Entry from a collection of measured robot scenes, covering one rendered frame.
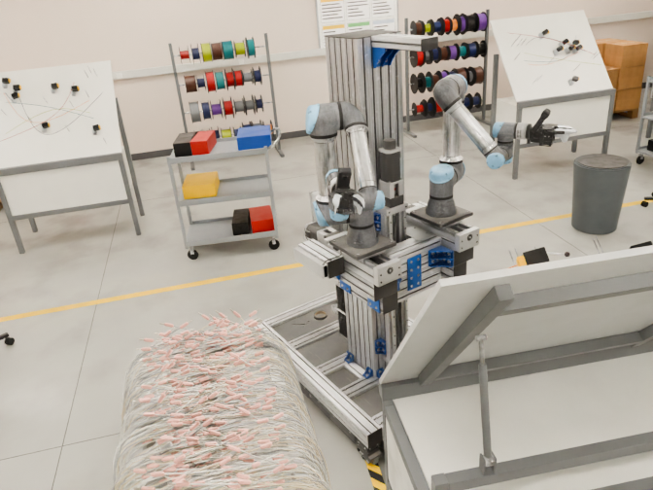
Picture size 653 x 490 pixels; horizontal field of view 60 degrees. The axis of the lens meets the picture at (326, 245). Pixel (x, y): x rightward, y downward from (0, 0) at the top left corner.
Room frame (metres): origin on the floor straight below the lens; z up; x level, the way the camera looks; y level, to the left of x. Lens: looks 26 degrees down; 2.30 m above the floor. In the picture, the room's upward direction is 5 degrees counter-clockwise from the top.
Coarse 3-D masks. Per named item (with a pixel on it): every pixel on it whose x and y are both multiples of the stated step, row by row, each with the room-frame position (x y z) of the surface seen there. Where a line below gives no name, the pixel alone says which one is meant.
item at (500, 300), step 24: (504, 288) 1.13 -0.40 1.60; (552, 288) 1.21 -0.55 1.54; (576, 288) 1.21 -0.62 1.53; (600, 288) 1.21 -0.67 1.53; (624, 288) 1.21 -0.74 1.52; (648, 288) 1.23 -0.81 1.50; (480, 312) 1.20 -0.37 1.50; (504, 312) 1.17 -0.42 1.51; (456, 336) 1.35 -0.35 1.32; (624, 336) 1.75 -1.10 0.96; (648, 336) 1.72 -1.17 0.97; (432, 360) 1.54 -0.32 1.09; (504, 360) 1.68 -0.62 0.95; (528, 360) 1.68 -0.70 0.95
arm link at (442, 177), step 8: (432, 168) 2.64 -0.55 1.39; (440, 168) 2.63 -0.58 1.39; (448, 168) 2.61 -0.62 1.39; (432, 176) 2.59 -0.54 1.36; (440, 176) 2.57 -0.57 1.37; (448, 176) 2.57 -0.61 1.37; (456, 176) 2.64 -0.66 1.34; (432, 184) 2.59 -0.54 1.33; (440, 184) 2.57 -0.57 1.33; (448, 184) 2.57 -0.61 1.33; (432, 192) 2.59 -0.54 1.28; (440, 192) 2.57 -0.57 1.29; (448, 192) 2.57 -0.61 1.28
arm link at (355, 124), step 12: (348, 108) 2.32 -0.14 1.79; (348, 120) 2.30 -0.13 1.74; (360, 120) 2.30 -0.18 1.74; (348, 132) 2.29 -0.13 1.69; (360, 132) 2.27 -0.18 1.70; (360, 144) 2.23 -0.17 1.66; (360, 156) 2.20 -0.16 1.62; (360, 168) 2.16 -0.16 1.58; (372, 168) 2.18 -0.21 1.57; (360, 180) 2.14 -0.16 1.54; (372, 180) 2.13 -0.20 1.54; (360, 192) 2.11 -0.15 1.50; (372, 192) 2.09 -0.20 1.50; (372, 204) 2.07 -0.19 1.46; (384, 204) 2.08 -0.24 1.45
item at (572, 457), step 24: (648, 432) 1.24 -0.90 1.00; (480, 456) 1.16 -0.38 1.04; (552, 456) 1.18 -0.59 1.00; (576, 456) 1.17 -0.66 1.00; (600, 456) 1.18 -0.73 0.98; (624, 456) 1.19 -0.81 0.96; (432, 480) 1.13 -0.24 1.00; (456, 480) 1.13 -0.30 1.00; (480, 480) 1.13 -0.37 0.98; (504, 480) 1.14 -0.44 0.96
